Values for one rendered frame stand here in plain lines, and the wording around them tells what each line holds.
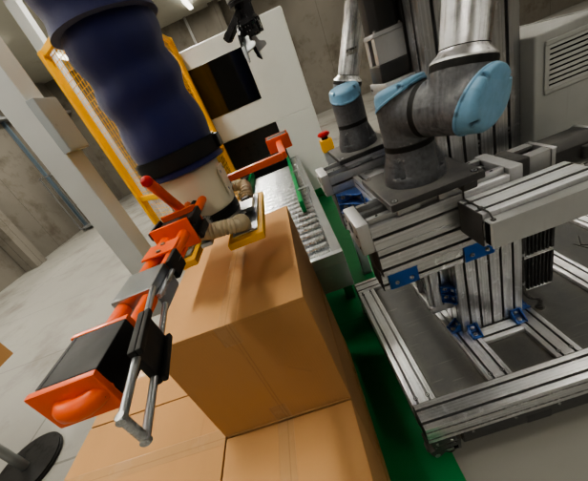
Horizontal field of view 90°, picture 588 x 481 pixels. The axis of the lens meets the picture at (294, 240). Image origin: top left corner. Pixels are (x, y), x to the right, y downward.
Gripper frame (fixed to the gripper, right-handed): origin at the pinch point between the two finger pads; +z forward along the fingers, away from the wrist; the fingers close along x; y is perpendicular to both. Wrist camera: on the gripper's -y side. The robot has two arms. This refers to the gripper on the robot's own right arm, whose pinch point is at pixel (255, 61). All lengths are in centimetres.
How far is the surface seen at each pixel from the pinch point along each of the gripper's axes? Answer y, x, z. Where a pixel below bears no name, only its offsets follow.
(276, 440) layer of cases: 3, -101, 90
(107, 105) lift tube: -8, -75, 0
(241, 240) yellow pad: 8, -78, 38
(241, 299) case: 5, -86, 51
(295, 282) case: 19, -82, 51
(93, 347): 17, -120, 24
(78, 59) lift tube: -8, -75, -10
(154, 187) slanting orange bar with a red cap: 4, -89, 17
